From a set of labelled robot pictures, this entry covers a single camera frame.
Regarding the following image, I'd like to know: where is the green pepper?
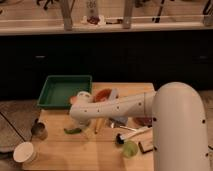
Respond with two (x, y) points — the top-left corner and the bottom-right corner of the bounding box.
(64, 128), (82, 135)

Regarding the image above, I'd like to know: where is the blue sponge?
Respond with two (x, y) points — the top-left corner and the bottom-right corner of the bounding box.
(113, 117), (128, 125)

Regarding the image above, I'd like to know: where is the green cup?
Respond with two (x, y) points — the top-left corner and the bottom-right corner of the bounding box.
(122, 140), (138, 158)

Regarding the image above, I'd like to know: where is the green plastic tray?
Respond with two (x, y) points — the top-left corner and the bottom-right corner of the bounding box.
(37, 75), (92, 110)

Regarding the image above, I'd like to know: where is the metal fork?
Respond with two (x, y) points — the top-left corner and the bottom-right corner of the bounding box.
(107, 121), (138, 132)

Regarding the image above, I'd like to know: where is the dark red bowl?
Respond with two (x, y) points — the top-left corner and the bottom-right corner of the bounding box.
(135, 117), (152, 126)

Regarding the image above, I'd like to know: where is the brown scrub sponge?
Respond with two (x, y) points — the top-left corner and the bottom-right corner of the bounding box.
(138, 140), (153, 154)

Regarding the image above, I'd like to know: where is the yellow banana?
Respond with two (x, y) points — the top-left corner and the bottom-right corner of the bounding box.
(95, 118), (104, 134)

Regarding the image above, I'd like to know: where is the orange fruit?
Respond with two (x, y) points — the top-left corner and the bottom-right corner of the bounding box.
(69, 96), (77, 105)

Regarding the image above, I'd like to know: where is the orange bowl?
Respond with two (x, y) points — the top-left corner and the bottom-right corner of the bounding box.
(94, 89), (111, 102)

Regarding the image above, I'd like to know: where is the metal cup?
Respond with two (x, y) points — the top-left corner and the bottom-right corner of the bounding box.
(31, 122), (48, 140)

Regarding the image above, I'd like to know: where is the white handled brush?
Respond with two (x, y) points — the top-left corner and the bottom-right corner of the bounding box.
(115, 127), (151, 144)

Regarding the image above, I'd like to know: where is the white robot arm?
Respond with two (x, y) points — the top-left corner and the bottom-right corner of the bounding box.
(69, 82), (211, 171)

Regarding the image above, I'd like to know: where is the wooden table board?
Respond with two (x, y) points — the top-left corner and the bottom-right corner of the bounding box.
(21, 82), (158, 171)

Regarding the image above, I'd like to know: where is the grey spatula blade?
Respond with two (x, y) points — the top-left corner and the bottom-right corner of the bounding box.
(109, 89), (118, 100)

